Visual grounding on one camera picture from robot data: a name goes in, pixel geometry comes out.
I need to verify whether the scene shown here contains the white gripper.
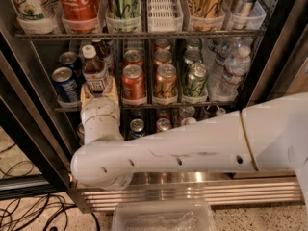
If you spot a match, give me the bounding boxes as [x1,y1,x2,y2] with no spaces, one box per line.
[80,76,123,143]

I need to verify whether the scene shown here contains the tea bottle white cap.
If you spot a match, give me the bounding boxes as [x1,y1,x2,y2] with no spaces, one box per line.
[81,45,110,94]

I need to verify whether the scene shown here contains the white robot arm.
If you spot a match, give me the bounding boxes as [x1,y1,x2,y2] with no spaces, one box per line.
[70,92,308,197]

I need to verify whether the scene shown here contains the bottom shelf silver can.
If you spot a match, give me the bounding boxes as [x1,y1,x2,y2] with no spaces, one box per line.
[76,123,85,145]

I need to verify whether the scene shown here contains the bottom shelf blue can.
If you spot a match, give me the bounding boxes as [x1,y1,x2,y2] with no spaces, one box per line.
[129,118,145,140]

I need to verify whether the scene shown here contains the bottom shelf red can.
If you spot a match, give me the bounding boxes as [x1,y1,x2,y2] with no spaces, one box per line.
[156,118,172,132]

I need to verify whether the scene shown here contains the bottom shelf clear bottle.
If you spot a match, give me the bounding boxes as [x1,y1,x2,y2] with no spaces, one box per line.
[181,117,196,126]

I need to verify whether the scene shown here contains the Coca-Cola bottle top shelf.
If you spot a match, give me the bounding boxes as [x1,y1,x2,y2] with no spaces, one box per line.
[61,0,100,21]

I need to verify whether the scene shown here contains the fridge door left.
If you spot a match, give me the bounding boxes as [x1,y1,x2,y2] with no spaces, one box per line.
[0,36,69,200]

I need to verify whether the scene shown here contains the green can top shelf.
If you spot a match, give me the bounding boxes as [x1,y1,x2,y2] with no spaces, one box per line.
[109,0,141,19]

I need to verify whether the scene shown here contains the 7UP bottle top shelf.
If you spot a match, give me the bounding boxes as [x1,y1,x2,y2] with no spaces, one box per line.
[13,0,54,20]

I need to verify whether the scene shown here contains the bottom shelf tea bottle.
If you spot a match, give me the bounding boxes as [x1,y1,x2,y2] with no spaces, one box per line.
[216,108,226,116]

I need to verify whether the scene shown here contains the rear clear water bottle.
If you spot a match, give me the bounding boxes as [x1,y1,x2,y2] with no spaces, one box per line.
[211,37,242,83]

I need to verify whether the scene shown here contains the clear water bottle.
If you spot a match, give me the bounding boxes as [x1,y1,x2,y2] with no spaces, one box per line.
[211,37,242,83]
[215,45,251,101]

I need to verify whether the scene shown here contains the yellow can top shelf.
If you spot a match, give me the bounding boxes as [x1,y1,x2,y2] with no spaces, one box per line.
[182,0,225,19]

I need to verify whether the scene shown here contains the front clear water bottle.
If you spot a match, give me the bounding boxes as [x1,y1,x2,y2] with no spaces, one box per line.
[215,45,251,101]

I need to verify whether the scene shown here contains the fridge glass door right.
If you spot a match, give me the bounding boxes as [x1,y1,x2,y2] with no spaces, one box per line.
[237,0,308,108]

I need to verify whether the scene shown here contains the front blue soda can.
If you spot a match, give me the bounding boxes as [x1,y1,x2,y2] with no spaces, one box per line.
[52,66,79,102]

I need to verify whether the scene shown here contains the blue soda can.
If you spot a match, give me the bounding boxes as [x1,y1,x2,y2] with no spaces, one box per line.
[52,66,79,102]
[59,51,85,86]

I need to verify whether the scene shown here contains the front red soda can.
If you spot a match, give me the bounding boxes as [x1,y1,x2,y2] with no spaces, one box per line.
[121,64,145,101]

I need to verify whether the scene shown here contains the red soda can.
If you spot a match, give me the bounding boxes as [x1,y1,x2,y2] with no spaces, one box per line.
[121,64,145,101]
[123,49,144,67]

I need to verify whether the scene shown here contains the rear blue soda can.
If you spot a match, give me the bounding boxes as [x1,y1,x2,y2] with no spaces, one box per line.
[59,51,85,86]

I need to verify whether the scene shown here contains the rear red soda can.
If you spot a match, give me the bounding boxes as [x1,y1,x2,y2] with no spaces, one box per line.
[123,49,144,67]

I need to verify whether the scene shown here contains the front orange LaCroix can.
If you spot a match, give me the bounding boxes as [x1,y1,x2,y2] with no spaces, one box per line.
[154,64,177,99]

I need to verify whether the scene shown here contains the middle orange can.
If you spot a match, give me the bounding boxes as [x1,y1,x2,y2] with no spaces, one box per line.
[153,50,172,67]

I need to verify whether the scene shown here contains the front green LaCroix can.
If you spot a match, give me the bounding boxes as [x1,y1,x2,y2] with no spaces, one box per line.
[183,63,208,97]

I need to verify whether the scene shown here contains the middle green can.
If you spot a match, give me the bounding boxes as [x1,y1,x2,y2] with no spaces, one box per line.
[183,49,203,65]

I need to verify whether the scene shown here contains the clear plastic bin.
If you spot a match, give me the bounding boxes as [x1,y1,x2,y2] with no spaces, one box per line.
[112,199,217,231]

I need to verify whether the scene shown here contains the black floor cables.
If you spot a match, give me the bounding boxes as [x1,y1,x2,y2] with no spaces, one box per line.
[0,142,100,231]

